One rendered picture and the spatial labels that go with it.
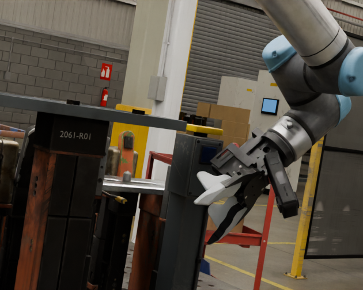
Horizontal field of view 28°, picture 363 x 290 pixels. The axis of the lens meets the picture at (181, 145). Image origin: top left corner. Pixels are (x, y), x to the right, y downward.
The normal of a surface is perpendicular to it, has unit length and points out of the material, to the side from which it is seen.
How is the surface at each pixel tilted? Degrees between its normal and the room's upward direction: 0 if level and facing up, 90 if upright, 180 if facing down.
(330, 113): 93
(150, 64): 90
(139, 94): 90
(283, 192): 54
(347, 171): 91
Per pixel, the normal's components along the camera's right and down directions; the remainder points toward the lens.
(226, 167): -0.18, -0.55
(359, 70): 0.50, 0.13
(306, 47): -0.32, 0.75
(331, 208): 0.67, 0.17
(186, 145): -0.84, -0.11
